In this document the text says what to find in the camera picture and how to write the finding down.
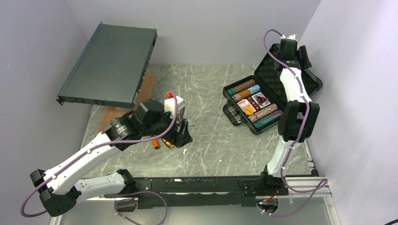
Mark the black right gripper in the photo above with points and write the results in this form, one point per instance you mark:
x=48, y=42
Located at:
x=303, y=62

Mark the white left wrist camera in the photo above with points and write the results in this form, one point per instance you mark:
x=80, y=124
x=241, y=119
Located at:
x=171, y=104

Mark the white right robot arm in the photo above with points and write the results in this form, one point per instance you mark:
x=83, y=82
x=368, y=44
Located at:
x=289, y=83

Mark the red black triangular button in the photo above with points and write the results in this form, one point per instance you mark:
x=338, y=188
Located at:
x=262, y=101

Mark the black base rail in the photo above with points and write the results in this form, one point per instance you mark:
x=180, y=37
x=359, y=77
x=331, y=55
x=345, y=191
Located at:
x=207, y=191

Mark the red playing card deck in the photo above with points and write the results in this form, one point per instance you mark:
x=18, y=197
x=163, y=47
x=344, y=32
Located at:
x=244, y=103

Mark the yellow dealer button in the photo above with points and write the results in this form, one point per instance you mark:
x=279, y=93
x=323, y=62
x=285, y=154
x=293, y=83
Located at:
x=249, y=111

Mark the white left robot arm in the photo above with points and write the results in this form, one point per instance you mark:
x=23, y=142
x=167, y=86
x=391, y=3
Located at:
x=63, y=186

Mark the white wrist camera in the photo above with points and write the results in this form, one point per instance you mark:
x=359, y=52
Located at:
x=171, y=104
x=290, y=37

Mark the grey metal clamp tool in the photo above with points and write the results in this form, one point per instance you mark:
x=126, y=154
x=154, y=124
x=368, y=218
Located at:
x=180, y=113

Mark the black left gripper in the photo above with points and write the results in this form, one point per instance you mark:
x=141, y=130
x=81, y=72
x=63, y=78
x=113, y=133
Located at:
x=180, y=138

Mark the orange black screwdriver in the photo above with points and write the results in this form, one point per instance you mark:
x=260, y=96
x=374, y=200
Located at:
x=168, y=144

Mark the black poker set case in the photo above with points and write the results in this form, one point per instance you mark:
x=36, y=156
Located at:
x=265, y=80

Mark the dark grey rack server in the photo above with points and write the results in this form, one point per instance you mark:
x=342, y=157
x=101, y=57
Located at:
x=111, y=67

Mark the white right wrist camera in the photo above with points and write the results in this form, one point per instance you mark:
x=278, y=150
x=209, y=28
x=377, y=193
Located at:
x=290, y=37

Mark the brown wooden board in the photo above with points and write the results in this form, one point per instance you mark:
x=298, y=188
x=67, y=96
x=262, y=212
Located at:
x=115, y=111

